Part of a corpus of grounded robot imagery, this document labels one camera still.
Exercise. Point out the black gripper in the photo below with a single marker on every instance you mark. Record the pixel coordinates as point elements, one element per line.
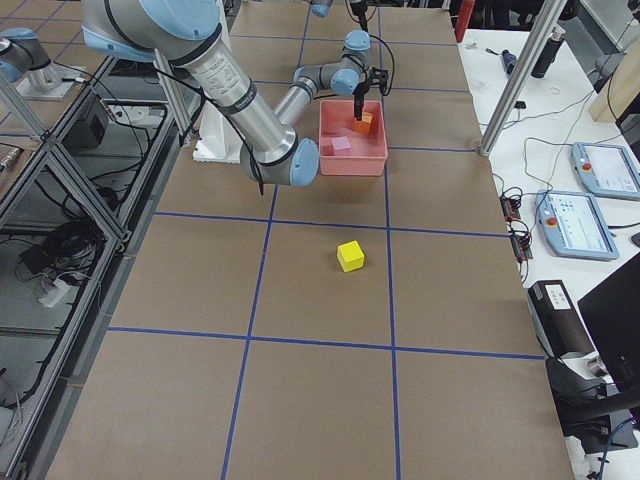
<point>359,98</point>
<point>358,12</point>

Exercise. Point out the orange foam block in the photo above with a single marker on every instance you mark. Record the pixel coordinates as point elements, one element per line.
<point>364,124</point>

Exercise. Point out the pink foam block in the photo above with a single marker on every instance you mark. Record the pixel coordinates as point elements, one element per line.
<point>340,145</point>

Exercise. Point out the yellow foam block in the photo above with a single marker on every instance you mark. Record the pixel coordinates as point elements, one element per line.
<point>350,256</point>

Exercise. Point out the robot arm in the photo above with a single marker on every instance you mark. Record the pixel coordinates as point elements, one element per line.
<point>321,8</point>
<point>189,35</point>

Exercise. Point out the pink plastic bin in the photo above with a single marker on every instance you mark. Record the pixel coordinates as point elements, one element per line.
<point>368,153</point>

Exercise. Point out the black water bottle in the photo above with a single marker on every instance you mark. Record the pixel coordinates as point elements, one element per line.
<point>549,52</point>

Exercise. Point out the lower teach pendant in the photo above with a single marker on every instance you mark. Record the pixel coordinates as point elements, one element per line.
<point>574,226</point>

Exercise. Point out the teach pendant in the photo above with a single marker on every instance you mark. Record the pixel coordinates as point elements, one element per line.
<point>574,226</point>
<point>606,170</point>

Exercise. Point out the upper teach pendant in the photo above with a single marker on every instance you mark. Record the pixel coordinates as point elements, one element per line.
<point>606,170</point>

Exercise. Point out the black box with label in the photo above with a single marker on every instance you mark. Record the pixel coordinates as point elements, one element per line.
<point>557,322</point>

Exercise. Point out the black monitor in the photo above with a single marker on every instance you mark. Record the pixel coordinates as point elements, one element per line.
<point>610,312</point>

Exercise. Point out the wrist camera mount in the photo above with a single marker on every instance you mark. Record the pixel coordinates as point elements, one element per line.
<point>380,78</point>

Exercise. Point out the white camera post base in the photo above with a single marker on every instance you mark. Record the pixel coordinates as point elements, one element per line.
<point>217,141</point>

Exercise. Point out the aluminium frame post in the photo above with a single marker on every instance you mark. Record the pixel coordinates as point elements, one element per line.
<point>548,17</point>

